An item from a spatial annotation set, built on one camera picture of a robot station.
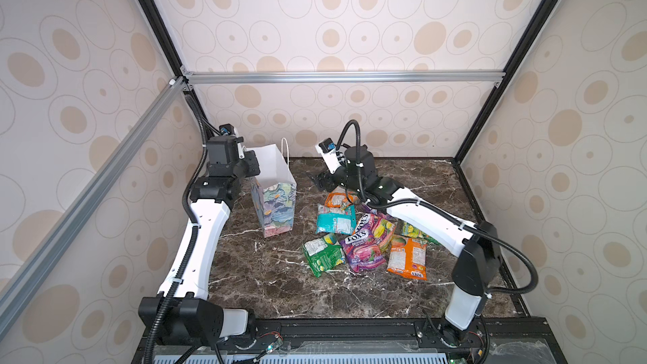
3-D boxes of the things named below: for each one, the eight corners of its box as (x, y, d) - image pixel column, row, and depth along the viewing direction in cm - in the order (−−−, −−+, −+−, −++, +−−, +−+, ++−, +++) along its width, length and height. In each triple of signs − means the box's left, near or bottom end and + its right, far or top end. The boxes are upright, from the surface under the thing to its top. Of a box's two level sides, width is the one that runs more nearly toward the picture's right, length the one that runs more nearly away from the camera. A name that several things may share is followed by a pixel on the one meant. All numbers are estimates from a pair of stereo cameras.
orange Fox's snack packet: (386, 271, 88) (388, 268, 85) (390, 237, 96) (392, 233, 94) (424, 280, 86) (427, 277, 83) (424, 244, 94) (427, 240, 92)
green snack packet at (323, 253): (315, 278, 86) (314, 274, 83) (302, 248, 93) (301, 243, 90) (347, 263, 89) (348, 259, 86) (332, 235, 96) (333, 230, 93)
